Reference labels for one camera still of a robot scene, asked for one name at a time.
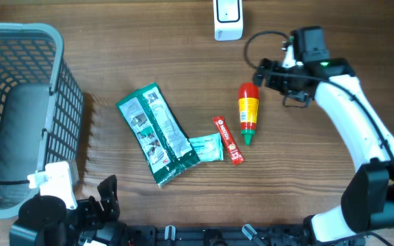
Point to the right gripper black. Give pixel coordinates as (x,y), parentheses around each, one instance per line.
(271,67)

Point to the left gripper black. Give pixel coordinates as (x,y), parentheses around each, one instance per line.
(96,219)

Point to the sriracha bottle green cap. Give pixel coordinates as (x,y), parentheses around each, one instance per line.
(248,102)

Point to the green 3M gloves package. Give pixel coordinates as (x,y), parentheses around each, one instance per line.
(165,146)

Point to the red Nescafe stick sachet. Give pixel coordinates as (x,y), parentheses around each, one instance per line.
(228,140)

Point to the teal wet wipes pack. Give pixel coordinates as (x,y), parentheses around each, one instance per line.
(208,148)

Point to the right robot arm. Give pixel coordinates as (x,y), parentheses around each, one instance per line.
(309,74)

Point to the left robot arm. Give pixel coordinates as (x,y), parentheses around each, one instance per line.
(44,220)

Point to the white barcode scanner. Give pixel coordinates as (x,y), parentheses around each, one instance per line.
(228,19)

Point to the grey plastic shopping basket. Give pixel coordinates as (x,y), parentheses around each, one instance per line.
(41,109)

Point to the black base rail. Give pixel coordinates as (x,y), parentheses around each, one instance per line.
(274,235)

